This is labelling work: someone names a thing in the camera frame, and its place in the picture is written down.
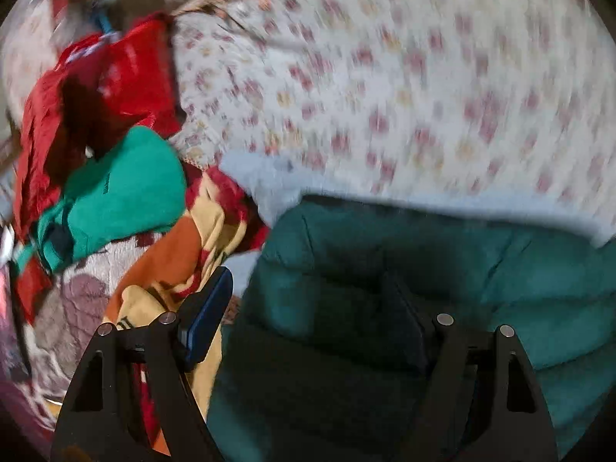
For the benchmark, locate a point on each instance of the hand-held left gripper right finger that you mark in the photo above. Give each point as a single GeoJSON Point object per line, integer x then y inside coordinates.
{"type": "Point", "coordinates": [409, 327]}

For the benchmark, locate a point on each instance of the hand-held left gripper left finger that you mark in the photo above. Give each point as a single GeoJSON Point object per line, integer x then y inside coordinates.
{"type": "Point", "coordinates": [207, 320]}

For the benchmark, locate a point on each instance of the dark green padded jacket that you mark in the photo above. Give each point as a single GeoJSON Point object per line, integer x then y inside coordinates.
{"type": "Point", "coordinates": [346, 269]}

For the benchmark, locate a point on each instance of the orange yellow red patterned blanket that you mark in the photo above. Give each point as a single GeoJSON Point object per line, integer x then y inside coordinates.
{"type": "Point", "coordinates": [192, 245]}

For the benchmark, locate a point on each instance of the grey flower quilted blanket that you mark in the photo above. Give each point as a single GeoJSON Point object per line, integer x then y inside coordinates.
{"type": "Point", "coordinates": [72, 313]}

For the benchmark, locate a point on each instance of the light blue cloth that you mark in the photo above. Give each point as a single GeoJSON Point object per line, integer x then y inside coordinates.
{"type": "Point", "coordinates": [269, 187]}

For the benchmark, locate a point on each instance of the bright green garment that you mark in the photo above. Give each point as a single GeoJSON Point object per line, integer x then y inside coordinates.
{"type": "Point", "coordinates": [125, 192]}

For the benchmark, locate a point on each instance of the floral bedsheet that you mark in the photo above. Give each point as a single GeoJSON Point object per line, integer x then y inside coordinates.
{"type": "Point", "coordinates": [385, 82]}

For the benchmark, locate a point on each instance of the red garment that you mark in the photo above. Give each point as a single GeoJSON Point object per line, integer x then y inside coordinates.
{"type": "Point", "coordinates": [130, 72]}

